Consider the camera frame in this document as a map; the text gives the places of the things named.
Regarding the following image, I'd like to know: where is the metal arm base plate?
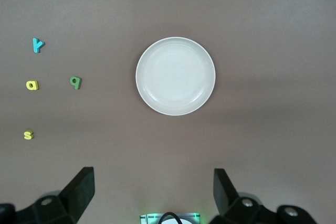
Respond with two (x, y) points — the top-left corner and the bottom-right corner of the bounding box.
(139, 212), (202, 224)

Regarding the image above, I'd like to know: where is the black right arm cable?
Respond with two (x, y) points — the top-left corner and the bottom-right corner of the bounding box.
(159, 211), (182, 224)

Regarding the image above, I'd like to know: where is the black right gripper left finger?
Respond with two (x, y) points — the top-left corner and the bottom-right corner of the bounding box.
(0, 166), (95, 224)

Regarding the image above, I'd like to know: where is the beige brown round plate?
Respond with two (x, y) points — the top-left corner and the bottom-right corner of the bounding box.
(135, 37), (216, 116)

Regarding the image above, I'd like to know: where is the teal foam letter y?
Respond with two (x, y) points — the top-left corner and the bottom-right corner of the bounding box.
(32, 37), (45, 54)

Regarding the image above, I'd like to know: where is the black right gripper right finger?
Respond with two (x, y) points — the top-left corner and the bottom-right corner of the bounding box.
(211, 168), (320, 224)

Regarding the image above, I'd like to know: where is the brown table cover sheet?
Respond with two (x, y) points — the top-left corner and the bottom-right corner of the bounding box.
(0, 0), (336, 224)

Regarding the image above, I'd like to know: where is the green foam letter b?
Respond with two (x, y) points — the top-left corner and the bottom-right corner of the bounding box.
(69, 76), (82, 90)

